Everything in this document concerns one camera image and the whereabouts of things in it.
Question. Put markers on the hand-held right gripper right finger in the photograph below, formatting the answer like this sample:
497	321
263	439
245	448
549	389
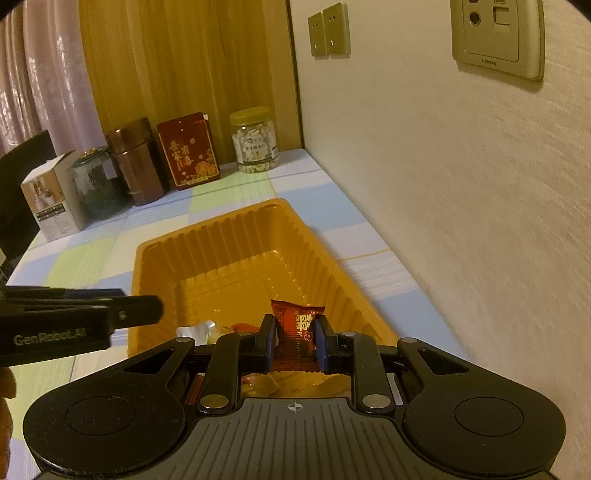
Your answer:
324	348

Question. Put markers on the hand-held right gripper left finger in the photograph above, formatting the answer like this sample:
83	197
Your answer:
268	346

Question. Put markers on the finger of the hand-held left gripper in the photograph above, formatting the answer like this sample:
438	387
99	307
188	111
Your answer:
138	311
92	293

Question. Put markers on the red candy packet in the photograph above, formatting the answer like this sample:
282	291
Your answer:
295	327
244	327

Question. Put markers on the white green snack packet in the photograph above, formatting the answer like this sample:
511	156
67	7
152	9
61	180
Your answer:
196	332

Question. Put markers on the orange plastic tray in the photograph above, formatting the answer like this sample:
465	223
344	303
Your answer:
221	258

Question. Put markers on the person's left hand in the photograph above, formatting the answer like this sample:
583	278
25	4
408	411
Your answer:
4	429

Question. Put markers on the white cardboard box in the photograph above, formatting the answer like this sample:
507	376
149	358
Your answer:
53	198

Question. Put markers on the green glass jar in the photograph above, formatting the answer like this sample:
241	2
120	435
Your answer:
99	189

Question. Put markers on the checked tablecloth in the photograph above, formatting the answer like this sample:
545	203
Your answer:
351	230

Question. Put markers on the dark chair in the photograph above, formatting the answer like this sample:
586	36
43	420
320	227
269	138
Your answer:
23	184

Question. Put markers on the brown metal canister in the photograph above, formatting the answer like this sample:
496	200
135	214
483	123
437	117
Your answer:
138	161

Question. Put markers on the red gift box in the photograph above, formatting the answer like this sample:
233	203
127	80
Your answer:
189	152

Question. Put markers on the plastic jar of nuts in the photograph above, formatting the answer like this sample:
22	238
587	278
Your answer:
255	143

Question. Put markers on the pink curtain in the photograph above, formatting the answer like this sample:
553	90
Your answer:
41	69

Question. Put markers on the wooden panel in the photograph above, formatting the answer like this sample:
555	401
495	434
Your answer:
184	60

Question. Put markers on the beige wall power socket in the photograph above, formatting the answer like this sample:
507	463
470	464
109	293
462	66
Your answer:
337	30
318	37

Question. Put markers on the beige wall data socket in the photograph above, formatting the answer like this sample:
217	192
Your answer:
498	37

